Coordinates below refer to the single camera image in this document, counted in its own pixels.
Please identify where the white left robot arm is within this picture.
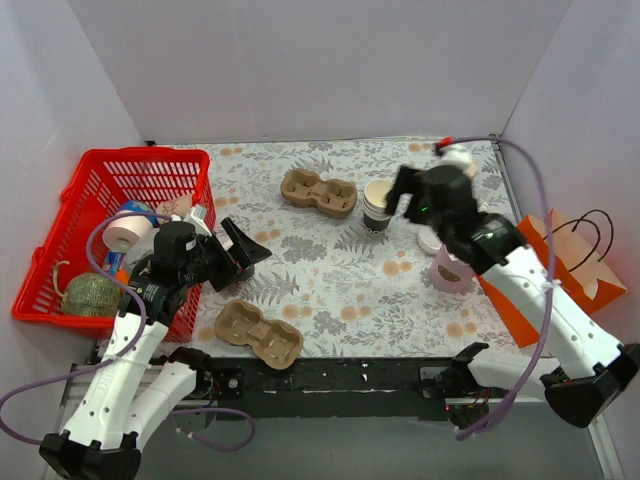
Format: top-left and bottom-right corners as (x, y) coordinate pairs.
(39, 218), (271, 479)

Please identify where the beige patterned cup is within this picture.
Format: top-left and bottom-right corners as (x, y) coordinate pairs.
(156, 194), (193, 217)

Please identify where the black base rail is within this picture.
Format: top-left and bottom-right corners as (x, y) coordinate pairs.
(184, 357), (503, 421)

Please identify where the stack of white lids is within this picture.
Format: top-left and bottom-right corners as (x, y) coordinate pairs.
(417, 226), (442, 256)

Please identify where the stack of paper cups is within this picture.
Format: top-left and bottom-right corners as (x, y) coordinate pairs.
(362, 179), (392, 233)

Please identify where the crumpled grey paper bag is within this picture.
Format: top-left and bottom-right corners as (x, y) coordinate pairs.
(122, 230), (156, 274)

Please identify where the brown cardboard cup carrier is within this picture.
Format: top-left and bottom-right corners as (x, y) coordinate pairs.
(280, 168), (358, 219)

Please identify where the white tape roll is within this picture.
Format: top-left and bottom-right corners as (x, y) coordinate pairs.
(102, 210), (157, 253)

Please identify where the red plastic basket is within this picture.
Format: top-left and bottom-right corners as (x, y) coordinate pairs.
(12, 146), (216, 339)

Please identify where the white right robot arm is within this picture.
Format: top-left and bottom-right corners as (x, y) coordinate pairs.
(385, 165), (639, 439)

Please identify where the pink straw holder cup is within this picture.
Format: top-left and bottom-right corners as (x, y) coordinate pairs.
(428, 245), (475, 294)

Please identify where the floral table mat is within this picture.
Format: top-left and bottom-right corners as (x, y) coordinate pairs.
(160, 137), (518, 358)

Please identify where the orange paper bag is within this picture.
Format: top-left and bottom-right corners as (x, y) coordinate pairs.
(479, 209), (627, 348)

